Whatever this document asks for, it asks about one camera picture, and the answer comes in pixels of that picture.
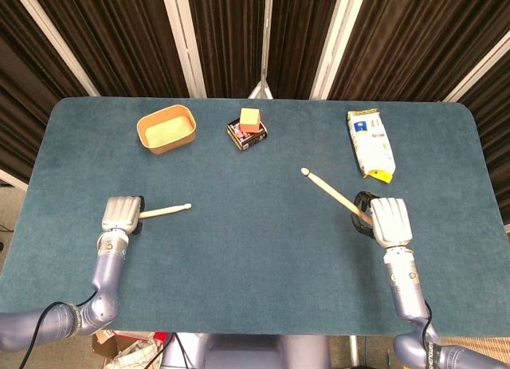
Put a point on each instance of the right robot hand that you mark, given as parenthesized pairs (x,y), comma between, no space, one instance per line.
(388,221)

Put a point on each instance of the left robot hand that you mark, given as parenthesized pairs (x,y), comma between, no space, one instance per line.
(120,213)

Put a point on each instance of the pale wooden drumstick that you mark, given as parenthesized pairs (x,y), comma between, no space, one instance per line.
(332,193)
(165,210)

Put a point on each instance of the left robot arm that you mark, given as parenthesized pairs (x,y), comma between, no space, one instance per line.
(79,293)

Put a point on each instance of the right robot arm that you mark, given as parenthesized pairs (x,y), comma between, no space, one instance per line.
(414,305)

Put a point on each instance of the white snack packet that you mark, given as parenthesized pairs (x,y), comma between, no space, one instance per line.
(371,144)

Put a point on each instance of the orange plastic bowl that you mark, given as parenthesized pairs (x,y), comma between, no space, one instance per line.
(167,128)

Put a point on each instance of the cardboard box with papers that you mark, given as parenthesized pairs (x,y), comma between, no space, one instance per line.
(127,349)

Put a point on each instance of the blue felt table mat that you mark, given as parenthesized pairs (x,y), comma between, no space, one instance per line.
(247,265)

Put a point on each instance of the black open card box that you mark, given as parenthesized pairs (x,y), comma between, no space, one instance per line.
(248,137)

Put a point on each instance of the orange yellow cube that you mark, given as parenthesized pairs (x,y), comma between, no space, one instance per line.
(250,121)

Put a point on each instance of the white tripod stand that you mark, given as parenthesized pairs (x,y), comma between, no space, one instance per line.
(261,86)

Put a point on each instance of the robot torso base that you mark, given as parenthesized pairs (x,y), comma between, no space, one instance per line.
(247,351)

